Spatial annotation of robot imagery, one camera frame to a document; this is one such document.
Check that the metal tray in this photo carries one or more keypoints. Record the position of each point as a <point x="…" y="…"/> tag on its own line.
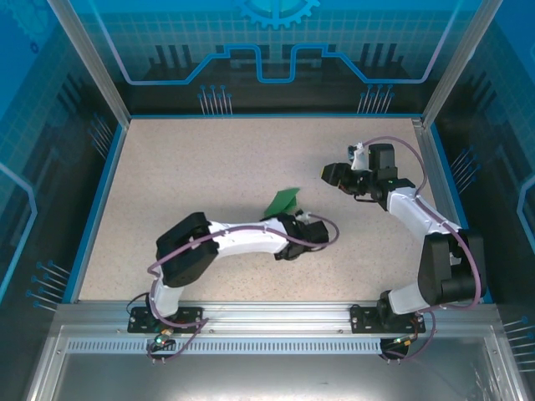
<point x="267" y="376"/>

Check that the aluminium frame post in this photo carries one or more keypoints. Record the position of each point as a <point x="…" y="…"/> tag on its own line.
<point x="460" y="62"/>
<point x="92" y="62"/>

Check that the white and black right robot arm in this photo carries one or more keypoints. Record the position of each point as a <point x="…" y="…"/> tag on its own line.
<point x="414" y="213"/>

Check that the blue table edge strip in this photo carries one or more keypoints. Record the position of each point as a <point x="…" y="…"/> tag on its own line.
<point x="98" y="209"/>

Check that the aluminium side rail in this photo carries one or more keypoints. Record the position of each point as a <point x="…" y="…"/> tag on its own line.
<point x="433" y="175"/>

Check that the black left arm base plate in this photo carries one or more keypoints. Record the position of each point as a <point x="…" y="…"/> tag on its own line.
<point x="140" y="323"/>

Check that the aluminium mounting rail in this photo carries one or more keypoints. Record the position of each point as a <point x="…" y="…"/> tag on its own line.
<point x="276" y="317"/>

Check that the green square paper sheet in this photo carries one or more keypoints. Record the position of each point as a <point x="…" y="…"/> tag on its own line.
<point x="282" y="202"/>

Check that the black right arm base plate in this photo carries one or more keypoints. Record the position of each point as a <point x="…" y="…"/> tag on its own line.
<point x="361" y="319"/>

